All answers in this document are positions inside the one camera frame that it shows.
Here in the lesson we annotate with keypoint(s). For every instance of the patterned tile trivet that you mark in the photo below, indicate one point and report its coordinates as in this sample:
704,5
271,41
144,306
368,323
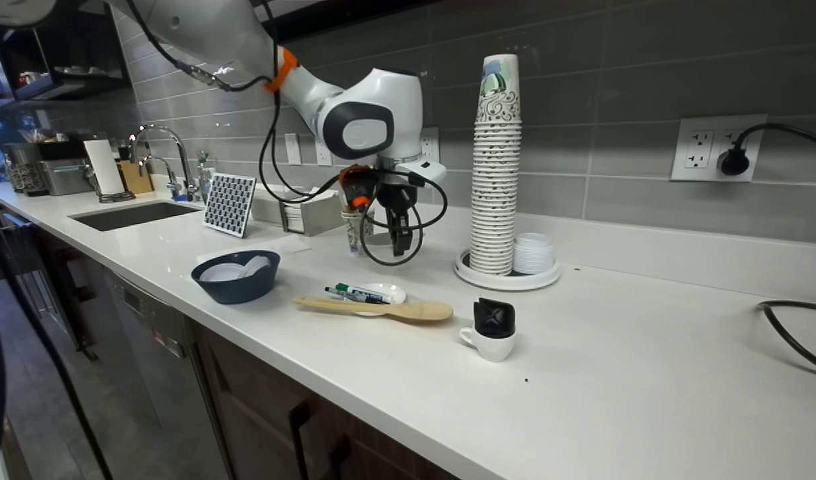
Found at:
228,205

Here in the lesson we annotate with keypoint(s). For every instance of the black object in cup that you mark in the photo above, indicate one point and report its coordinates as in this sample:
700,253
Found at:
493,318

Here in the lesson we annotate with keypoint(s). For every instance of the soap dispenser bottle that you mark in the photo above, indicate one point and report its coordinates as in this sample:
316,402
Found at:
204,177

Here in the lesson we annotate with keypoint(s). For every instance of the white tablet sign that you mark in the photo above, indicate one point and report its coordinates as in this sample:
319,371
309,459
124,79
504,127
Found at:
104,170

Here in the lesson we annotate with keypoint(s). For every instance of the stack of paper cups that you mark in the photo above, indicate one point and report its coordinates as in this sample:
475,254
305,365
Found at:
493,163

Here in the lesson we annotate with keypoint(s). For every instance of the small white espresso cup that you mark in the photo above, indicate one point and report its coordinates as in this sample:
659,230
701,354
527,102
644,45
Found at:
488,349

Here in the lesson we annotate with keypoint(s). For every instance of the wooden spoon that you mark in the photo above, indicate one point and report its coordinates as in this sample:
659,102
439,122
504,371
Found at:
407,313

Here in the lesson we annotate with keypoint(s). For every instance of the white napkin box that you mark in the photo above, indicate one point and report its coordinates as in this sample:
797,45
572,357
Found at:
312,218

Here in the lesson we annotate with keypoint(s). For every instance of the wooden block holder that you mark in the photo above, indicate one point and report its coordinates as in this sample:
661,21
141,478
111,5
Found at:
135,174

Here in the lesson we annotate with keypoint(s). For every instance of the blue bowl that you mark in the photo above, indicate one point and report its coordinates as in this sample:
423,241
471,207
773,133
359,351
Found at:
237,293

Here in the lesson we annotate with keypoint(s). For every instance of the white wall outlet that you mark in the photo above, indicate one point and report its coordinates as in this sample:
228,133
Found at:
704,139

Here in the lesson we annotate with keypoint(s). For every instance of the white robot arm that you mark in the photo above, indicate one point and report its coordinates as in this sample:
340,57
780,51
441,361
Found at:
373,125

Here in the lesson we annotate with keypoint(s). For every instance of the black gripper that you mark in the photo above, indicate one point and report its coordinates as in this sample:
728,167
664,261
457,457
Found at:
364,187

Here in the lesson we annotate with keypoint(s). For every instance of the grey appliance box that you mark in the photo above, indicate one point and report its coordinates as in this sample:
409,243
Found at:
49,170

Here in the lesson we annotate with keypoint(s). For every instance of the sink basin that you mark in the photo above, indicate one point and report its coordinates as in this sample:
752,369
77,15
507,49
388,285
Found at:
131,218

